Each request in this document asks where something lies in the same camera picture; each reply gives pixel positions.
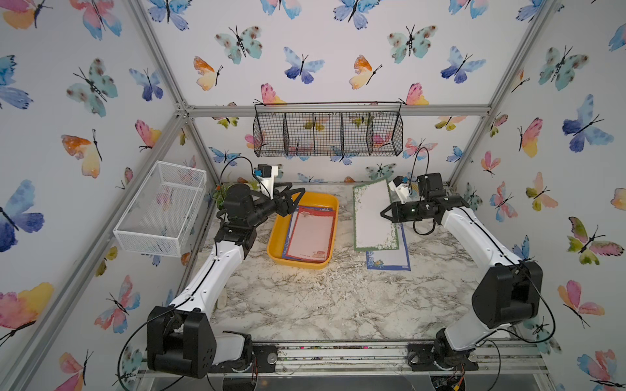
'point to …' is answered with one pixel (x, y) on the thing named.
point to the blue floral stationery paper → (390, 260)
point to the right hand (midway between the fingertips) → (385, 211)
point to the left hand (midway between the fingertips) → (299, 186)
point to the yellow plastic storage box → (278, 230)
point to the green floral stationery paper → (372, 230)
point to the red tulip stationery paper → (312, 233)
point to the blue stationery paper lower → (287, 243)
